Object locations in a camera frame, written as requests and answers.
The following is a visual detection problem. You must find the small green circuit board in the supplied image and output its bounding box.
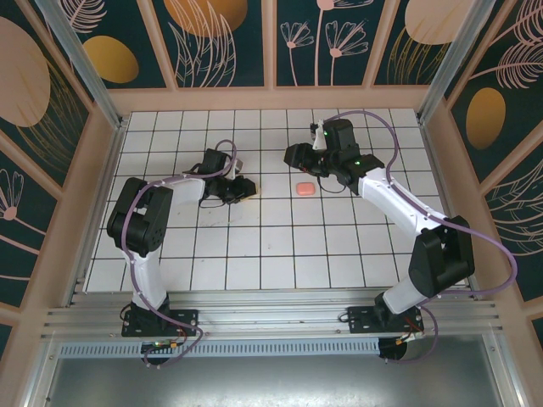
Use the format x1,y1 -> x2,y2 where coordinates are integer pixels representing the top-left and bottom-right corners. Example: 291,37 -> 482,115
141,338 -> 182,354

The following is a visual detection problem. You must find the grey metal sheet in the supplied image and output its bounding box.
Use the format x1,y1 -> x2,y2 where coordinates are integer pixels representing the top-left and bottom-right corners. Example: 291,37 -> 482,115
25,334 -> 523,407

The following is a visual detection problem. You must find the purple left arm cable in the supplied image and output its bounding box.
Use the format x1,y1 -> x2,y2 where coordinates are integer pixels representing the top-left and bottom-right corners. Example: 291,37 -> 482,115
120,139 -> 238,370

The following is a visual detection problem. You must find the aluminium side rail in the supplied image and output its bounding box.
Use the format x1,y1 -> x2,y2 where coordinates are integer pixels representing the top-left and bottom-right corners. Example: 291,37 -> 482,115
417,120 -> 483,300
67,120 -> 128,309

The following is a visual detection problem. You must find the aluminium mounting rail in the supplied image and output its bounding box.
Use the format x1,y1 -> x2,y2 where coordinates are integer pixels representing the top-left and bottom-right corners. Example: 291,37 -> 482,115
40,287 -> 508,340

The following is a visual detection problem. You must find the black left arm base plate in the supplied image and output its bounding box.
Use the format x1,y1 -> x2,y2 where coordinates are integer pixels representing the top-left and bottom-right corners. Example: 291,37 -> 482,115
121,308 -> 200,338

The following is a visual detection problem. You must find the aluminium corner post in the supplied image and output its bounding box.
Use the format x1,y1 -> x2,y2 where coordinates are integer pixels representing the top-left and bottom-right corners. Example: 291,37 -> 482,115
417,0 -> 495,125
35,0 -> 130,131

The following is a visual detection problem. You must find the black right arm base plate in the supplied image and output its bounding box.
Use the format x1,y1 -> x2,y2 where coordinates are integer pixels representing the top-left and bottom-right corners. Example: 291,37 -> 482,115
346,304 -> 425,336

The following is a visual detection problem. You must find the grey slotted cable duct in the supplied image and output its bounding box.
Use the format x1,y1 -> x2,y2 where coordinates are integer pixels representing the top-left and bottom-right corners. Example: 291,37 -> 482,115
59,337 -> 382,358

